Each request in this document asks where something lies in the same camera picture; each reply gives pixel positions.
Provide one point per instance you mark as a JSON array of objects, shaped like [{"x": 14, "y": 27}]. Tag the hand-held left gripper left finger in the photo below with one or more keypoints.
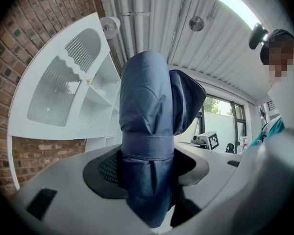
[{"x": 71, "y": 197}]

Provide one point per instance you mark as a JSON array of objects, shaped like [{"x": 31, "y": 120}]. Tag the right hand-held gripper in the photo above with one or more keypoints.
[{"x": 212, "y": 139}]

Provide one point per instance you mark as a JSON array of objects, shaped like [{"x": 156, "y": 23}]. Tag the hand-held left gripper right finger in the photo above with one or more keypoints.
[{"x": 218, "y": 177}]

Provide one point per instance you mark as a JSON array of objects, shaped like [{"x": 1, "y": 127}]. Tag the blue object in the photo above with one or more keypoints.
[{"x": 144, "y": 106}]

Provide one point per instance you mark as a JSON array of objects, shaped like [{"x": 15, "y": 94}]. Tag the white desk with hutch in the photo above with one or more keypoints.
[{"x": 51, "y": 134}]

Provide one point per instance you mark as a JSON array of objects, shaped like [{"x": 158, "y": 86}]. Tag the black framed window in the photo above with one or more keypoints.
[{"x": 220, "y": 106}]

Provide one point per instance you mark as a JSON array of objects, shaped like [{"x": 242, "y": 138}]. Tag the person's teal shirt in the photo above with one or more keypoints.
[{"x": 275, "y": 128}]

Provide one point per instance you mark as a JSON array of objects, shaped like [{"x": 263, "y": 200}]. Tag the frosted glass cabinet door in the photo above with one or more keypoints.
[{"x": 54, "y": 94}]

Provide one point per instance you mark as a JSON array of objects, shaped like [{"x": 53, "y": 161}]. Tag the person's head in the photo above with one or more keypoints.
[{"x": 281, "y": 57}]

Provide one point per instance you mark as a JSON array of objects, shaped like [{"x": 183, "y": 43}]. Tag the round silver ceiling lamp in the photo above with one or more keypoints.
[
  {"x": 110, "y": 26},
  {"x": 196, "y": 23}
]

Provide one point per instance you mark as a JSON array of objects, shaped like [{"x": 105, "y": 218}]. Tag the brass door knob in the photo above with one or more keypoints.
[{"x": 89, "y": 81}]

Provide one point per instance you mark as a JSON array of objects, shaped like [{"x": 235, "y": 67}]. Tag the ceiling skylight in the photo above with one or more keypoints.
[{"x": 235, "y": 4}]

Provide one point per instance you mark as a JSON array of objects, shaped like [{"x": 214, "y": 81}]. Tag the black camera bag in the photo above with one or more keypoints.
[{"x": 230, "y": 148}]

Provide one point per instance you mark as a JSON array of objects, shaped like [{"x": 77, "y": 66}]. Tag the black head-worn camera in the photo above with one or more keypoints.
[{"x": 256, "y": 35}]

